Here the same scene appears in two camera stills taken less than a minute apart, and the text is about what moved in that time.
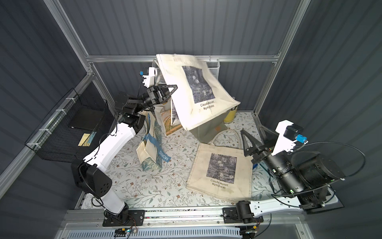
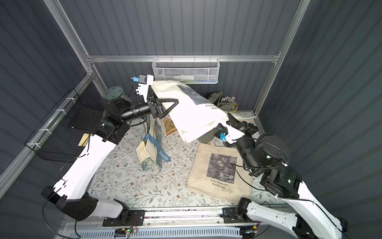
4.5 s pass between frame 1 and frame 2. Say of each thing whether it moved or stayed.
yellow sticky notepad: stayed
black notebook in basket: stayed
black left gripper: moved
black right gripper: moved
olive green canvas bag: moved
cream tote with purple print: stayed
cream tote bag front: moved
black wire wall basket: stayed
